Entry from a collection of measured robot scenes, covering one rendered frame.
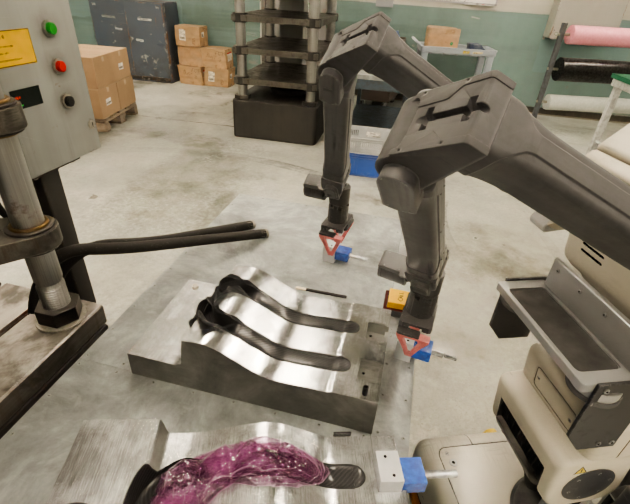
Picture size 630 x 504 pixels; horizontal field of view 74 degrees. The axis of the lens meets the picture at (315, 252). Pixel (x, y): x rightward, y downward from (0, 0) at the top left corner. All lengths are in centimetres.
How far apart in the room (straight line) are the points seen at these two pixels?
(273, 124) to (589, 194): 442
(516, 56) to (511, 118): 685
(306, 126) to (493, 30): 347
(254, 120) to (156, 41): 312
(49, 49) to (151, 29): 636
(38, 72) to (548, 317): 117
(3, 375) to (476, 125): 100
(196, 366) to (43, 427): 28
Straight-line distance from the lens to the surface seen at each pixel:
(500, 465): 157
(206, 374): 87
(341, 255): 124
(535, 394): 103
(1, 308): 130
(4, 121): 95
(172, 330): 96
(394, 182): 42
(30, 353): 113
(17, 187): 100
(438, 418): 196
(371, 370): 87
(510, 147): 39
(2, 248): 103
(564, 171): 42
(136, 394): 94
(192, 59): 748
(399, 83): 77
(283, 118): 470
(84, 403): 96
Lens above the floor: 150
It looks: 33 degrees down
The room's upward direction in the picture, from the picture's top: 4 degrees clockwise
